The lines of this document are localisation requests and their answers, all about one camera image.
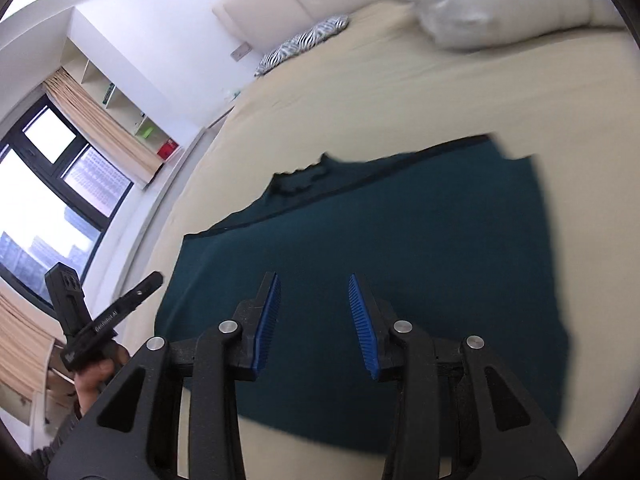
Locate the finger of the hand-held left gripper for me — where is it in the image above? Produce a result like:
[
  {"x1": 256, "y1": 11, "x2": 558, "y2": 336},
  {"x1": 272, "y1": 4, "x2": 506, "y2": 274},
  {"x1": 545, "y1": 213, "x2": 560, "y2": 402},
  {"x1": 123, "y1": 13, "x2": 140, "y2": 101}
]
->
[{"x1": 107, "y1": 271, "x2": 165, "y2": 328}]

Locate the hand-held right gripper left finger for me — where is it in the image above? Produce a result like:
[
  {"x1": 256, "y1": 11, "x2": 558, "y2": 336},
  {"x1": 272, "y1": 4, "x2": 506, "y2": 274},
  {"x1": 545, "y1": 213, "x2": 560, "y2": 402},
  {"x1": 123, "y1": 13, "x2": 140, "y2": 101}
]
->
[{"x1": 47, "y1": 271, "x2": 282, "y2": 480}]

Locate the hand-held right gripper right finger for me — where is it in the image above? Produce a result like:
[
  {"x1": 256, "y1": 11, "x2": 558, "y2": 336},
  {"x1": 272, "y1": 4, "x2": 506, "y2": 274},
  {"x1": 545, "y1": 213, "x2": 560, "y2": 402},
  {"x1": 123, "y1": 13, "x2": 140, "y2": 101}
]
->
[{"x1": 348, "y1": 274, "x2": 578, "y2": 480}]

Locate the dark green knit sweater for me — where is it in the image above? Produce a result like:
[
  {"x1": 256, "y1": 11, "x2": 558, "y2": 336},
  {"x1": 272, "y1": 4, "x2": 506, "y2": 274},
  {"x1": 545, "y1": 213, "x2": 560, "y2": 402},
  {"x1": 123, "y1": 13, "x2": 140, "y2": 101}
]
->
[{"x1": 155, "y1": 132, "x2": 571, "y2": 456}]

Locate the person's left forearm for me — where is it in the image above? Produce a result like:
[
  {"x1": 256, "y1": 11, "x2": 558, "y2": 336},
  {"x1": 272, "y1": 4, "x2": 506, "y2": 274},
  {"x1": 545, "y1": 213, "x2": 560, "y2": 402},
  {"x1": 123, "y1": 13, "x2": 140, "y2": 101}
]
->
[{"x1": 27, "y1": 410, "x2": 83, "y2": 480}]

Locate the person's left hand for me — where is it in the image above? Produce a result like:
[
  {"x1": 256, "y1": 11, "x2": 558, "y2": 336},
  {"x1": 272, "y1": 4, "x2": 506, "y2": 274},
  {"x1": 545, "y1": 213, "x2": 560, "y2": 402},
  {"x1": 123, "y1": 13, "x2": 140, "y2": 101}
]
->
[{"x1": 75, "y1": 342, "x2": 131, "y2": 416}]

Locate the beige curtain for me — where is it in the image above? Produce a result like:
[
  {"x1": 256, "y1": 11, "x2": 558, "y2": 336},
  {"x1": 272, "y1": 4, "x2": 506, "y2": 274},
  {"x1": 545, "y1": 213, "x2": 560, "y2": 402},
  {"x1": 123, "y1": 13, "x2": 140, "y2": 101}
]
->
[
  {"x1": 0, "y1": 290, "x2": 57, "y2": 403},
  {"x1": 42, "y1": 67, "x2": 163, "y2": 187}
]

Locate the white window sill bench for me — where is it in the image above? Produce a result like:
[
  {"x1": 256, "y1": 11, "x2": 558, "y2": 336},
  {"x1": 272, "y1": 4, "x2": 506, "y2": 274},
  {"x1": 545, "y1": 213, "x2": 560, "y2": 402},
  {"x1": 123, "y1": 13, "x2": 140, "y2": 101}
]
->
[{"x1": 80, "y1": 125, "x2": 221, "y2": 311}]

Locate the black framed window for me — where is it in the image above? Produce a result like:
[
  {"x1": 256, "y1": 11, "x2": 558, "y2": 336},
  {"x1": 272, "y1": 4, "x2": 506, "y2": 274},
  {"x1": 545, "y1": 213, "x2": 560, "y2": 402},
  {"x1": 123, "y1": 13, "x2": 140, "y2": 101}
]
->
[{"x1": 0, "y1": 95, "x2": 136, "y2": 313}]

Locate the white nightstand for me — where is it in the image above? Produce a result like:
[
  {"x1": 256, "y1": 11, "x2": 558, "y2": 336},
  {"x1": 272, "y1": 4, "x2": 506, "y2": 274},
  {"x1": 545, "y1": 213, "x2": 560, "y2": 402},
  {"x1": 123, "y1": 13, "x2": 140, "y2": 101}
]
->
[{"x1": 202, "y1": 105, "x2": 237, "y2": 134}]

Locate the white built-in shelf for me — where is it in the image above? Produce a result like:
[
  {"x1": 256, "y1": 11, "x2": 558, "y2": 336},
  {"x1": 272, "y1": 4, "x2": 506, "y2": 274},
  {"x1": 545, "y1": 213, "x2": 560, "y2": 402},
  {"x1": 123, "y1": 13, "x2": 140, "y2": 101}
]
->
[{"x1": 62, "y1": 40, "x2": 182, "y2": 162}]

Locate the bed with beige sheet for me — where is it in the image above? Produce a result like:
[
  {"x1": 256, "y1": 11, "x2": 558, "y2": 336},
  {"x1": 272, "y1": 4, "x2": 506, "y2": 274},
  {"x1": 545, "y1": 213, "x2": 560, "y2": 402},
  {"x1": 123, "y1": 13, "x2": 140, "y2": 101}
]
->
[{"x1": 117, "y1": 0, "x2": 636, "y2": 480}]

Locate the zebra striped pillow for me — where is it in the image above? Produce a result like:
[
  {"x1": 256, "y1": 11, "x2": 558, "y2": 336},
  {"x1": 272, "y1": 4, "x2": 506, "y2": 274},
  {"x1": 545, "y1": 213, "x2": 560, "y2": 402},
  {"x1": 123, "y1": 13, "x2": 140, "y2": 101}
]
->
[{"x1": 254, "y1": 15, "x2": 350, "y2": 77}]

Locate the white folded duvet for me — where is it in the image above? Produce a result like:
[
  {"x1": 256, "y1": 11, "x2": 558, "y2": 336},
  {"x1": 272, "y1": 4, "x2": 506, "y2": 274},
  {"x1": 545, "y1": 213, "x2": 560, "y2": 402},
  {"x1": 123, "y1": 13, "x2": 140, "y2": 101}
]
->
[{"x1": 357, "y1": 0, "x2": 626, "y2": 51}]

